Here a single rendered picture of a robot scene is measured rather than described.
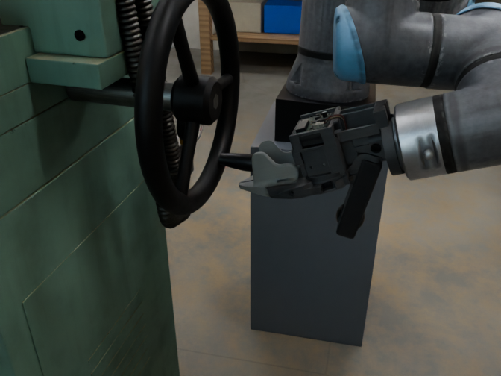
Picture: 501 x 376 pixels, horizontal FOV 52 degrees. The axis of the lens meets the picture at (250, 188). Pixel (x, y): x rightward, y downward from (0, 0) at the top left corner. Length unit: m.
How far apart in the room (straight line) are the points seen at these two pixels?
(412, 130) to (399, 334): 0.98
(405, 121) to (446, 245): 1.31
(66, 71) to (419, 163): 0.40
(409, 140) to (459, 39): 0.14
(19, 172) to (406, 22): 0.49
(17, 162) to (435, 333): 1.19
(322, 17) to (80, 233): 0.65
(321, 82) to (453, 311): 0.81
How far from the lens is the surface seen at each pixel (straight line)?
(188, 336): 1.45
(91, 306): 0.85
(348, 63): 0.64
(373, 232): 1.21
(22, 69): 0.65
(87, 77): 0.61
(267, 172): 0.64
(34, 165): 0.68
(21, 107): 0.65
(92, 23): 0.61
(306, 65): 1.15
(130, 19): 0.63
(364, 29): 0.64
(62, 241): 0.75
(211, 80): 0.63
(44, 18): 0.65
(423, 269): 1.74
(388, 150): 0.59
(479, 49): 0.65
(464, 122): 0.58
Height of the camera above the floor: 1.03
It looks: 29 degrees down
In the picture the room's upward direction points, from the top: straight up
